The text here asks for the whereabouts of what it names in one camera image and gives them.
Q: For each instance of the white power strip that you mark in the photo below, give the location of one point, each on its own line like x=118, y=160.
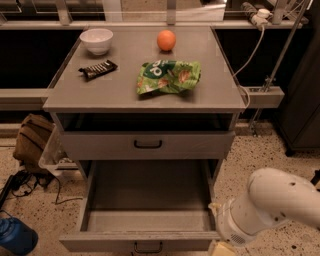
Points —
x=258, y=17

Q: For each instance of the dark chocolate bar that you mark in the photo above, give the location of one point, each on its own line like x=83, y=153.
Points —
x=94, y=71

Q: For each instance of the blue canister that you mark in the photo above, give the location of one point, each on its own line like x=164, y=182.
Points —
x=16, y=236

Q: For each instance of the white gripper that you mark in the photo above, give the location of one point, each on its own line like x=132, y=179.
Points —
x=226, y=222

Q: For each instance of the grey top drawer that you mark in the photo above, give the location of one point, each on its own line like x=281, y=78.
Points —
x=147, y=145

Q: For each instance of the orange fruit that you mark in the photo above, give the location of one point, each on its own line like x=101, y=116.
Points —
x=166, y=40

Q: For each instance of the grey drawer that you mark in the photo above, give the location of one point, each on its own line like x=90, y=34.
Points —
x=147, y=145
x=146, y=206

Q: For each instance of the clear plastic bin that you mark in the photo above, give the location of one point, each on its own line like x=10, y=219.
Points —
x=54, y=158

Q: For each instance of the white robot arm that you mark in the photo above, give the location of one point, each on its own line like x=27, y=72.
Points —
x=271, y=199

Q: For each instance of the black wheeled base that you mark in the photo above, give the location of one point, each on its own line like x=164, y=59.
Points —
x=316, y=177

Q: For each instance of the dark cabinet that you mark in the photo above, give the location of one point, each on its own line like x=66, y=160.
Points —
x=298, y=118

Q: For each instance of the white bowl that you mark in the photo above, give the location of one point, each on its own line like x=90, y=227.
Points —
x=97, y=40

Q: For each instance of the brown backpack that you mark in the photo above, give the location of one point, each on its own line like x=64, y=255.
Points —
x=31, y=141

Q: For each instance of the metal tripod stand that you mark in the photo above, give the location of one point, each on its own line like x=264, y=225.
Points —
x=265, y=96

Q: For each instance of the green chip bag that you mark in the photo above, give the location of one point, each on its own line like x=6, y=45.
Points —
x=168, y=76

